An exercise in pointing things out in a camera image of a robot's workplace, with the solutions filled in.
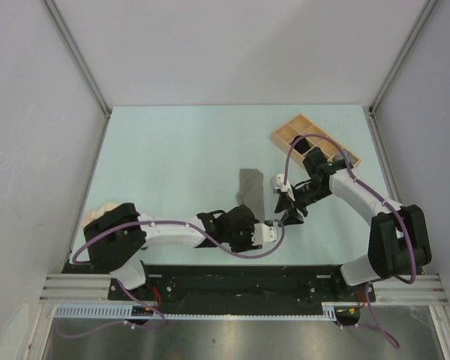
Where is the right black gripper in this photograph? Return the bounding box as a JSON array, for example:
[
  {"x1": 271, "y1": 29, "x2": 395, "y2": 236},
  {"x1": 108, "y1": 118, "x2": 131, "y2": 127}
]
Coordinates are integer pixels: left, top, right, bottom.
[{"x1": 274, "y1": 181, "x2": 332, "y2": 227}]

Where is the grey beige underwear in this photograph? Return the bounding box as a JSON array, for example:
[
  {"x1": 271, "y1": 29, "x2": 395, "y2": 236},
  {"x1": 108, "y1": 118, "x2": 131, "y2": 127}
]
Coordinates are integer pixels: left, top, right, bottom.
[{"x1": 236, "y1": 168, "x2": 265, "y2": 223}]

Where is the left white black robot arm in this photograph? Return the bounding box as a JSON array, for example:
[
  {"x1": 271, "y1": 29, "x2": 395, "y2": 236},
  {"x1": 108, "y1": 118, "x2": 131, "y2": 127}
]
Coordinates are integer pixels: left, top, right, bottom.
[{"x1": 83, "y1": 202, "x2": 267, "y2": 300}]

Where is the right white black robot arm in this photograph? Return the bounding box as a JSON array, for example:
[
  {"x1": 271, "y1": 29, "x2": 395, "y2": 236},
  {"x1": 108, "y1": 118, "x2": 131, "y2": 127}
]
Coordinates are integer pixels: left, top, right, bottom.
[{"x1": 271, "y1": 148, "x2": 432, "y2": 301}]

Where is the black rolled underwear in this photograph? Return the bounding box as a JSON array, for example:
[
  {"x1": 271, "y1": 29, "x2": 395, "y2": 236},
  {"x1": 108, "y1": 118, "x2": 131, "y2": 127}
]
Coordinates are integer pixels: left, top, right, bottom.
[{"x1": 294, "y1": 139, "x2": 311, "y2": 155}]

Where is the grey rolled underwear back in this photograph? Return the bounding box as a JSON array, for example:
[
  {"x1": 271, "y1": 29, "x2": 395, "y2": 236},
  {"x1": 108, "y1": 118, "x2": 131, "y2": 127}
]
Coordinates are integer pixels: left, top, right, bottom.
[{"x1": 333, "y1": 149, "x2": 358, "y2": 167}]

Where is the wooden compartment box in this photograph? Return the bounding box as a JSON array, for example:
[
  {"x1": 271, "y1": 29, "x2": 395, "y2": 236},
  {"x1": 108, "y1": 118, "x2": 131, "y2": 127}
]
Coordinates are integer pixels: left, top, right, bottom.
[{"x1": 270, "y1": 114, "x2": 362, "y2": 169}]

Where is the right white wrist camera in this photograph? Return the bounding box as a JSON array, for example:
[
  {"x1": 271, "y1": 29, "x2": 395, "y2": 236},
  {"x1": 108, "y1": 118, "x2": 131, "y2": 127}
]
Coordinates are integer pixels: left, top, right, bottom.
[{"x1": 271, "y1": 174, "x2": 295, "y2": 201}]

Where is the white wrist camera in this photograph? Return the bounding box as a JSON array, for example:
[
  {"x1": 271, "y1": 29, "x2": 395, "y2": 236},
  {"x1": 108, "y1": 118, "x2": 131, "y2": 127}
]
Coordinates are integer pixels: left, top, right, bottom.
[
  {"x1": 251, "y1": 223, "x2": 278, "y2": 246},
  {"x1": 271, "y1": 174, "x2": 295, "y2": 201}
]

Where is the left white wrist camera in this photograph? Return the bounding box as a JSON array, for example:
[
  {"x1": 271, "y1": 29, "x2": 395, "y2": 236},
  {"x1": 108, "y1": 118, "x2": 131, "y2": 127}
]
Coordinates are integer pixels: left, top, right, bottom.
[{"x1": 251, "y1": 223, "x2": 278, "y2": 246}]

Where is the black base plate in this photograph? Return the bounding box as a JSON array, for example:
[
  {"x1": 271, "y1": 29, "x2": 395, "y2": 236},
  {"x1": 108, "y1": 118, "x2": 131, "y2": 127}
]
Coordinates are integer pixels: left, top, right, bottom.
[{"x1": 61, "y1": 263, "x2": 423, "y2": 326}]

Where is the slotted cable duct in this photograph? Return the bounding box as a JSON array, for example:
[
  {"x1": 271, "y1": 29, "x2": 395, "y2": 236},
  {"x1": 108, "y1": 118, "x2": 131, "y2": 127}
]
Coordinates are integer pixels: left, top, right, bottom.
[{"x1": 54, "y1": 301, "x2": 365, "y2": 321}]

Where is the aluminium front rail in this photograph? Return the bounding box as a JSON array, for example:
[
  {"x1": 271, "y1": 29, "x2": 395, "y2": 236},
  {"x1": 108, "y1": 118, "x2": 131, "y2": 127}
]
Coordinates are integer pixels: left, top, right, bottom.
[{"x1": 39, "y1": 274, "x2": 449, "y2": 306}]

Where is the right aluminium frame post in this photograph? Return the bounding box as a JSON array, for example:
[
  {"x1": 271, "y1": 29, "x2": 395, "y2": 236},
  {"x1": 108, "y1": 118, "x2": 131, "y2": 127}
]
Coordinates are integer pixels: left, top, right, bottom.
[{"x1": 367, "y1": 0, "x2": 441, "y2": 116}]

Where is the aluminium frame post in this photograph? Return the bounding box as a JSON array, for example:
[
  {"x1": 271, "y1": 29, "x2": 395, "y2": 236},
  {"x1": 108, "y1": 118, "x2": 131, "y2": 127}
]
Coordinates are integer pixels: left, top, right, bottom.
[
  {"x1": 40, "y1": 0, "x2": 112, "y2": 119},
  {"x1": 367, "y1": 0, "x2": 441, "y2": 116}
]

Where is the left aluminium frame post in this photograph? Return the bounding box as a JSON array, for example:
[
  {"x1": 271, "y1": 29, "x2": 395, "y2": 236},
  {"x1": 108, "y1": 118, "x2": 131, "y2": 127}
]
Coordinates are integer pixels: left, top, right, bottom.
[{"x1": 40, "y1": 0, "x2": 112, "y2": 119}]

